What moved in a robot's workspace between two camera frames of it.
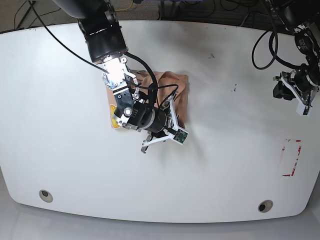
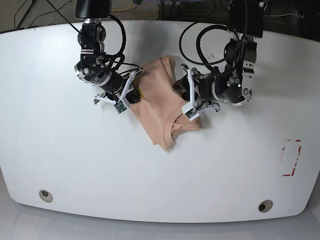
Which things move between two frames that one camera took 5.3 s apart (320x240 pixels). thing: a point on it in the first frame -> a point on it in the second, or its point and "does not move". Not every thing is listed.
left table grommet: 46,196 does not move
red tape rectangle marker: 299,151 does not move
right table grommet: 265,206 does not move
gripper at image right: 304,86 -> 202,93
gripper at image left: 165,123 -> 116,87
